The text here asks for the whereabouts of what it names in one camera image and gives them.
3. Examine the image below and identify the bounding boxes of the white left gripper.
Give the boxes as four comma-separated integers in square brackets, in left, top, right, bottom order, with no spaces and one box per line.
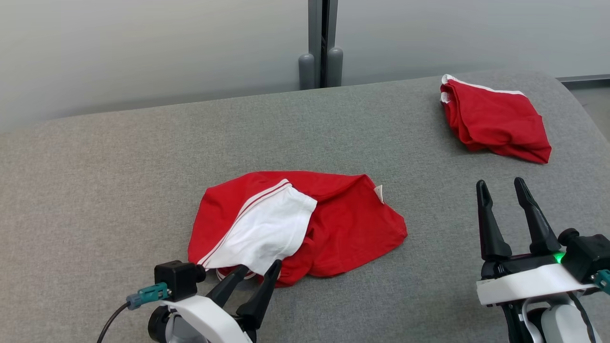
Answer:
[160,259,283,343]

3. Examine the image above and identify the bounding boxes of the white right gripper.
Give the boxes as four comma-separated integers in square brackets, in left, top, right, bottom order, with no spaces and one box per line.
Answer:
[476,177,591,306]

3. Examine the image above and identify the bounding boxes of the red shorts with white stripe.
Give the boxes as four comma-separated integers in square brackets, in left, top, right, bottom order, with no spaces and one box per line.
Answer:
[439,74,552,164]

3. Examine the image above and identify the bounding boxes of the red shirt with white sleeves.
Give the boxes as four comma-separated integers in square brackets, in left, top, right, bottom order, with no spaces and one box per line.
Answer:
[187,171,409,288]

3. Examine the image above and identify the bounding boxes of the left camera cable teal plug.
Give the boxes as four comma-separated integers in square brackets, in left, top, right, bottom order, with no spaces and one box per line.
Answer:
[97,282,173,343]

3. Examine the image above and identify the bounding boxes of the camera cable teal plug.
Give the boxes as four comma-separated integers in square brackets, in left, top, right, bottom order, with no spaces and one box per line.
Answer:
[591,269,610,296]
[97,282,173,343]

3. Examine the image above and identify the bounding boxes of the right camera cable teal plug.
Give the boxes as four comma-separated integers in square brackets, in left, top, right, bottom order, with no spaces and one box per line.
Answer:
[591,269,610,296]

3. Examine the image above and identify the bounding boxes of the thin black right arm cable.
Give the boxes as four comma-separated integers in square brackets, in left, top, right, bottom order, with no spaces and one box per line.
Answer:
[567,292,599,343]

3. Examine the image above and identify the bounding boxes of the grey wall skirting strip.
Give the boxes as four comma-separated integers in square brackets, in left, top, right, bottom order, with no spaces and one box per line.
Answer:
[556,73,610,86]

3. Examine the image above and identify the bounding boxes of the grey partition post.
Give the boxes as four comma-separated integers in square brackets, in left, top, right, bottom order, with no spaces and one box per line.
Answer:
[298,0,344,91]

